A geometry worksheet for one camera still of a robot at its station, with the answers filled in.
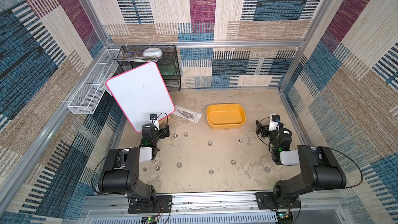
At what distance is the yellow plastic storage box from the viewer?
1.01 metres

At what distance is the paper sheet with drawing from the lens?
1.05 m

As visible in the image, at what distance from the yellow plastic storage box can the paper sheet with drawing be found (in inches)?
3.0
